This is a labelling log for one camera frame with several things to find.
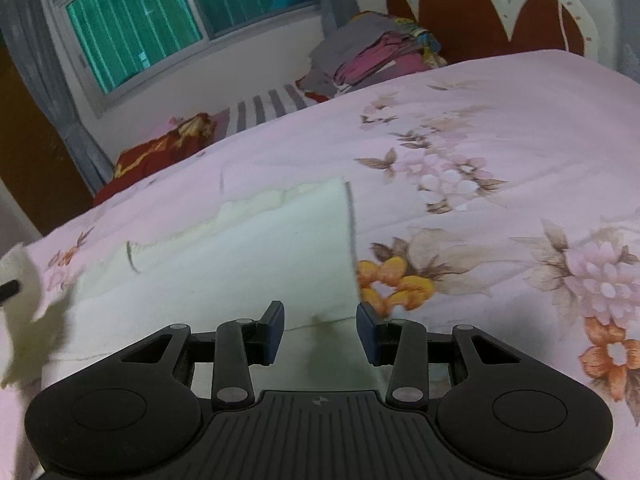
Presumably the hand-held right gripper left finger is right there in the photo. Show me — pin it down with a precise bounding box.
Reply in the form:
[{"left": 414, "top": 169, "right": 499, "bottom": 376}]
[{"left": 119, "top": 301, "right": 286, "bottom": 409}]

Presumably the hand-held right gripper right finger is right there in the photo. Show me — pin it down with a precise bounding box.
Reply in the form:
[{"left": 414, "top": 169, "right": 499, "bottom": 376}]
[{"left": 356, "top": 302, "right": 523, "bottom": 409}]

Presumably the pale white small garment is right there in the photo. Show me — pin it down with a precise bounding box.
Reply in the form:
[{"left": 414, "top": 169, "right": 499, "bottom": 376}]
[{"left": 0, "top": 176, "right": 362, "bottom": 396}]

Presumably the pile of folded clothes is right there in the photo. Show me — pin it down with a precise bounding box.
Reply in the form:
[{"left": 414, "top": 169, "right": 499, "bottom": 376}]
[{"left": 295, "top": 10, "right": 448, "bottom": 103}]

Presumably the brown wooden door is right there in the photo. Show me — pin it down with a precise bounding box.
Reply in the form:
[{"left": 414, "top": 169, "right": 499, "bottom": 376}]
[{"left": 0, "top": 42, "right": 96, "bottom": 237}]

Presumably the red patterned blanket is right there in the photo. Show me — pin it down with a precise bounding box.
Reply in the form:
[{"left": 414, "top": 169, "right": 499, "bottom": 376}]
[{"left": 92, "top": 112, "right": 217, "bottom": 206}]

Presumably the grey striped cloth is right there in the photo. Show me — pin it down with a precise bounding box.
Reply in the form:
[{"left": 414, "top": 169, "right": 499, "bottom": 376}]
[{"left": 225, "top": 82, "right": 326, "bottom": 137}]

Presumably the pink floral bed blanket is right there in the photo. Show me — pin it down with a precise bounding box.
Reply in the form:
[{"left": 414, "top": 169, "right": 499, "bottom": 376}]
[{"left": 0, "top": 50, "right": 640, "bottom": 480}]

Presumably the green glass window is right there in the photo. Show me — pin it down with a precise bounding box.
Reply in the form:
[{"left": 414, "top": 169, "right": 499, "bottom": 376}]
[{"left": 42, "top": 0, "right": 321, "bottom": 97}]

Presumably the white and brown headboard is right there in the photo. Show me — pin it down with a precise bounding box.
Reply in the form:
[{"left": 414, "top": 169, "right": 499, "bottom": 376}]
[{"left": 385, "top": 0, "right": 601, "bottom": 63}]

